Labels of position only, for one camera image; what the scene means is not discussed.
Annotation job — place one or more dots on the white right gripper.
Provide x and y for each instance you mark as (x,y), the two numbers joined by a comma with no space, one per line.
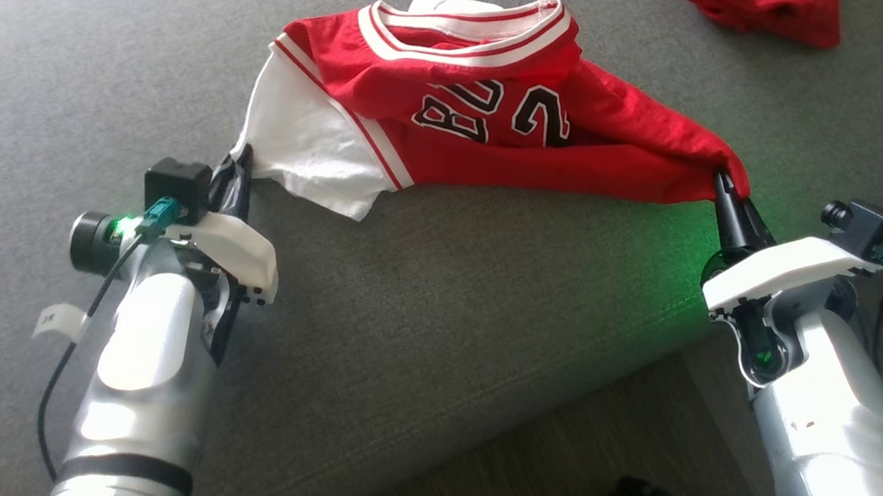
(785,270)

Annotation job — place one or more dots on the red white basketball jersey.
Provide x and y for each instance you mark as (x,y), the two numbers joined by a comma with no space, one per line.
(480,112)

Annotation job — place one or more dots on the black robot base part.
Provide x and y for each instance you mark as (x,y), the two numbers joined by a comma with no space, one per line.
(642,493)

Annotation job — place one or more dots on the teal left camera connector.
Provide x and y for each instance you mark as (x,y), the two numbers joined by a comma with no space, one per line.
(158,215)

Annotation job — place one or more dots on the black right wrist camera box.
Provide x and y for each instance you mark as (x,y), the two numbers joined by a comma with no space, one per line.
(869,225)

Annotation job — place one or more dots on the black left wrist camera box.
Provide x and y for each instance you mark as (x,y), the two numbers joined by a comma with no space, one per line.
(178,185)

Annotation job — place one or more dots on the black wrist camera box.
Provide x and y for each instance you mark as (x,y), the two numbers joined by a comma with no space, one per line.
(869,225)
(178,185)

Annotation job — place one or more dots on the grey fabric sofa seat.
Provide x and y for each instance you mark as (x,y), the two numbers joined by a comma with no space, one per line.
(444,315)

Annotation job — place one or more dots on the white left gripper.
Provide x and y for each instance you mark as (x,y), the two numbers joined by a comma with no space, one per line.
(237,253)

